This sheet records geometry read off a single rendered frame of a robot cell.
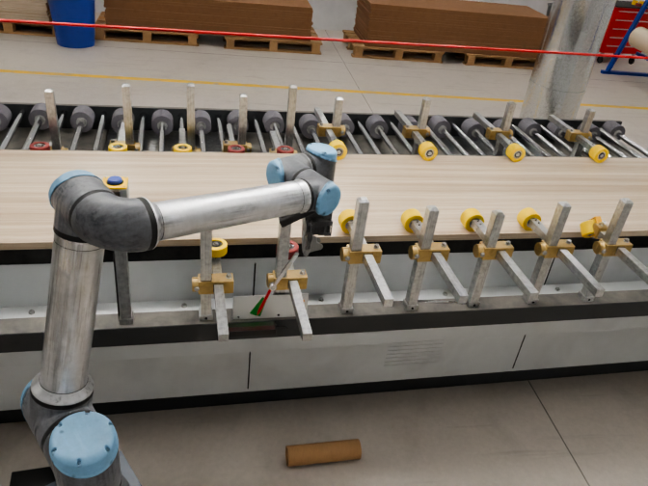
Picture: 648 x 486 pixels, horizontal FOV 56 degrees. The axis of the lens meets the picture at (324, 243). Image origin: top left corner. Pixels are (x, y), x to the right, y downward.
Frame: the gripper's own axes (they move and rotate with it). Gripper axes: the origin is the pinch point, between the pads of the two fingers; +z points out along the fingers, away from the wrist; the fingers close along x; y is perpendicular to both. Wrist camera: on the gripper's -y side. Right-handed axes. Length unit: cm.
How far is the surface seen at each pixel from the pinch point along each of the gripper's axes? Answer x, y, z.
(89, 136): 157, -84, 29
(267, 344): 7.7, -8.1, 45.5
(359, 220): 6.1, 18.8, -8.3
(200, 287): 5.3, -32.4, 16.2
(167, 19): 598, -48, 73
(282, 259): 6.1, -5.7, 6.5
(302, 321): -16.1, -2.1, 14.6
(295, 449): -3, 5, 93
